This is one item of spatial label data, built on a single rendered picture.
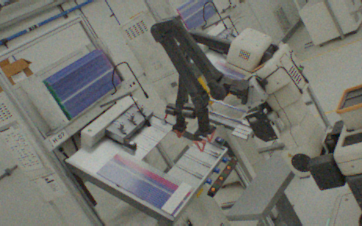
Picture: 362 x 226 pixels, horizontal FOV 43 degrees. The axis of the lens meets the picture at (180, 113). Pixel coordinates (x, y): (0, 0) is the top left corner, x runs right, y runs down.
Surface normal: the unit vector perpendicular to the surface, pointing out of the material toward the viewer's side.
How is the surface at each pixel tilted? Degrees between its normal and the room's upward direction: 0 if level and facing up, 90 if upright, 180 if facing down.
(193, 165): 45
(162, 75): 90
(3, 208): 89
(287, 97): 90
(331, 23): 90
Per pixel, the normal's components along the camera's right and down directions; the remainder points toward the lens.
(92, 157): 0.15, -0.78
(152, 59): -0.48, 0.48
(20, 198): 0.71, -0.28
